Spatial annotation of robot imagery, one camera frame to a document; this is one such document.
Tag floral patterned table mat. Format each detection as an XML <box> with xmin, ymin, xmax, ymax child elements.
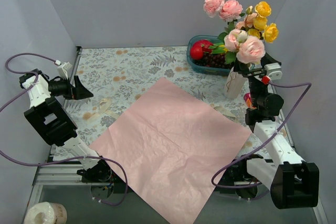
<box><xmin>65</xmin><ymin>46</ymin><xmax>249</xmax><ymax>145</ymax></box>

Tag white paper towel roll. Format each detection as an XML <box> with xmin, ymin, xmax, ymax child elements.
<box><xmin>24</xmin><ymin>202</ymin><xmax>67</xmax><ymax>224</ymax></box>

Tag teal plastic fruit basket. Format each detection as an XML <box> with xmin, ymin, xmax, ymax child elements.
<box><xmin>186</xmin><ymin>35</ymin><xmax>234</xmax><ymax>76</ymax></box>

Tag orange pink snack box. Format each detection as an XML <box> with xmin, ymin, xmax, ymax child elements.
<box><xmin>244</xmin><ymin>93</ymin><xmax>256</xmax><ymax>109</ymax></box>

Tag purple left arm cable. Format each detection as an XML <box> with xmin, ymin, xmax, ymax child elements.
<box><xmin>0</xmin><ymin>52</ymin><xmax>129</xmax><ymax>206</ymax></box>

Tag aluminium rail frame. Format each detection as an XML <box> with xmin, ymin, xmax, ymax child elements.
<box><xmin>28</xmin><ymin>162</ymin><xmax>329</xmax><ymax>223</ymax></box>

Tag purple and pink wrapping paper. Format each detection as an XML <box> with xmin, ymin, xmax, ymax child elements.
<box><xmin>90</xmin><ymin>78</ymin><xmax>250</xmax><ymax>223</ymax></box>

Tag yellow mango with leaves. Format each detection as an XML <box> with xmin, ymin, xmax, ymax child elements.
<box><xmin>208</xmin><ymin>43</ymin><xmax>228</xmax><ymax>54</ymax></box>

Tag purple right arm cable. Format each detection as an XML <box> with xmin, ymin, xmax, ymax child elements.
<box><xmin>211</xmin><ymin>82</ymin><xmax>312</xmax><ymax>201</ymax></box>

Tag cream printed ribbon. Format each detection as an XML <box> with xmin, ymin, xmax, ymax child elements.
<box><xmin>86</xmin><ymin>98</ymin><xmax>238</xmax><ymax>123</ymax></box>

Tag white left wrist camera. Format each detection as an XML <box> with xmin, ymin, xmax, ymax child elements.
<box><xmin>57</xmin><ymin>62</ymin><xmax>72</xmax><ymax>79</ymax></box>

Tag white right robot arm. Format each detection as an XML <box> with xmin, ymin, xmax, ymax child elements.
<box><xmin>233</xmin><ymin>54</ymin><xmax>319</xmax><ymax>209</ymax></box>

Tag yellow rose bunch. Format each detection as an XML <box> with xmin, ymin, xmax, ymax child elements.
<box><xmin>247</xmin><ymin>1</ymin><xmax>279</xmax><ymax>44</ymax></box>

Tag pink rose stem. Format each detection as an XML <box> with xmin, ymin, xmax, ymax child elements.
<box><xmin>203</xmin><ymin>0</ymin><xmax>245</xmax><ymax>37</ymax></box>
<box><xmin>224</xmin><ymin>29</ymin><xmax>266</xmax><ymax>65</ymax></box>
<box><xmin>235</xmin><ymin>6</ymin><xmax>257</xmax><ymax>29</ymax></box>

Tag white ribbed ceramic vase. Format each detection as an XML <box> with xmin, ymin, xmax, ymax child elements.
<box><xmin>224</xmin><ymin>68</ymin><xmax>247</xmax><ymax>99</ymax></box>

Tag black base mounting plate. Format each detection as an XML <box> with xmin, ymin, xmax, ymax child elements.
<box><xmin>76</xmin><ymin>159</ymin><xmax>261</xmax><ymax>198</ymax></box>

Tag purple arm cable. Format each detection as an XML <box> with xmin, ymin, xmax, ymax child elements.
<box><xmin>211</xmin><ymin>82</ymin><xmax>312</xmax><ymax>201</ymax></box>
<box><xmin>0</xmin><ymin>52</ymin><xmax>129</xmax><ymax>206</ymax></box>

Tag dark grape bunch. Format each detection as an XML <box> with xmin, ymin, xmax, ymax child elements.
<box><xmin>194</xmin><ymin>53</ymin><xmax>230</xmax><ymax>69</ymax></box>

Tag red dragon fruit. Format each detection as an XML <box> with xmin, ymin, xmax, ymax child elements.
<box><xmin>190</xmin><ymin>40</ymin><xmax>214</xmax><ymax>60</ymax></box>

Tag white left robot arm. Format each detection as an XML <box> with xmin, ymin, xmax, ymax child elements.
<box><xmin>19</xmin><ymin>69</ymin><xmax>112</xmax><ymax>182</ymax></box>

